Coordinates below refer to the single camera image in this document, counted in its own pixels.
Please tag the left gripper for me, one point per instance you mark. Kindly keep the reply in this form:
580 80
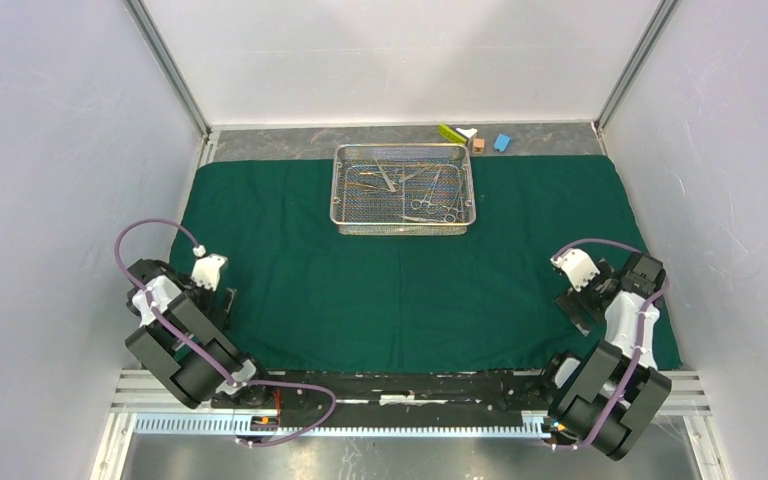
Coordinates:
219 317

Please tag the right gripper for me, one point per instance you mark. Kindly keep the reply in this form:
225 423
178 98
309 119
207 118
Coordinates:
571 308

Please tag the green surgical cloth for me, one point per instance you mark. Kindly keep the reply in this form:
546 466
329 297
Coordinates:
310 298

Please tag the metal mesh instrument tray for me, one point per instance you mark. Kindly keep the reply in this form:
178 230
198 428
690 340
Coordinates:
360 203

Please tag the blue small block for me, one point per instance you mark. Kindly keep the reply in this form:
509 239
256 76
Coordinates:
501 143

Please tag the brown wooden cube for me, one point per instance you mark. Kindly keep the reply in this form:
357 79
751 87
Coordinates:
478 146

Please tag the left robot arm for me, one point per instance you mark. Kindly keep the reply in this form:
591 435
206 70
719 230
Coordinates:
183 337

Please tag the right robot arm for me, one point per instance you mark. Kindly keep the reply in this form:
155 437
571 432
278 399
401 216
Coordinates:
607 398

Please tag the steel tweezers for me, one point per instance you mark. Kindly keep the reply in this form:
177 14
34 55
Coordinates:
389 183

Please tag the white small block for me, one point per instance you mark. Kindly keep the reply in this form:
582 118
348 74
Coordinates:
469 134

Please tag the yellow-green lego brick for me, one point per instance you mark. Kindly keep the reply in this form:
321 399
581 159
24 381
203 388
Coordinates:
453 135

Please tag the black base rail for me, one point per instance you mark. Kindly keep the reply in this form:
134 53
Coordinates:
496 404

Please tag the steel forceps with ring handles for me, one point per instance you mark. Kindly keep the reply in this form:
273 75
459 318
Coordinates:
426 201

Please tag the flat steel scalpel handle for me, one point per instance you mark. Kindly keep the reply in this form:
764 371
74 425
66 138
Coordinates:
404 178

